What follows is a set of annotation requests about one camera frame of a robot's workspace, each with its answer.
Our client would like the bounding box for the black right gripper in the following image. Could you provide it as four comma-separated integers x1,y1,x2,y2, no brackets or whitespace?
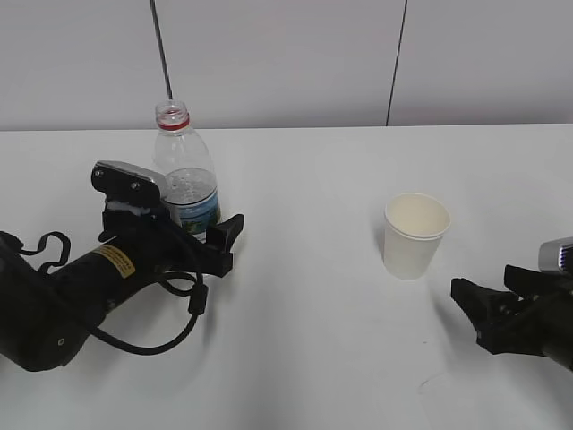
450,265,572,371

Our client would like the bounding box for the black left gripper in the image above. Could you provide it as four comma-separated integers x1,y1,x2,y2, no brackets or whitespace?
97,209,244,291

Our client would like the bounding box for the clear plastic water bottle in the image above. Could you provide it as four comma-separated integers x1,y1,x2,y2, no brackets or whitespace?
153,99,220,242

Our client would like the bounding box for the white paper cup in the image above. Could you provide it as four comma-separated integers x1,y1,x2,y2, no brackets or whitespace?
383,193,451,280

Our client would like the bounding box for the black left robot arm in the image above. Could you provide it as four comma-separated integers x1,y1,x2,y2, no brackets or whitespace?
1,214,244,372

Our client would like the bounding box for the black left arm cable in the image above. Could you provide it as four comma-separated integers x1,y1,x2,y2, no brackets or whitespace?
17,210,210,357

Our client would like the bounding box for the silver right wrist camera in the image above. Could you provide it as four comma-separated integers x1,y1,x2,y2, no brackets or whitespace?
538,237,573,275

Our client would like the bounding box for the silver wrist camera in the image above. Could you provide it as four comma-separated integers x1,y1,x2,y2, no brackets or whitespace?
91,160,168,216
538,237,573,275

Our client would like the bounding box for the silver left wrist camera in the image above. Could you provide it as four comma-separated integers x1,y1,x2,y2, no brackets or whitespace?
91,160,168,216

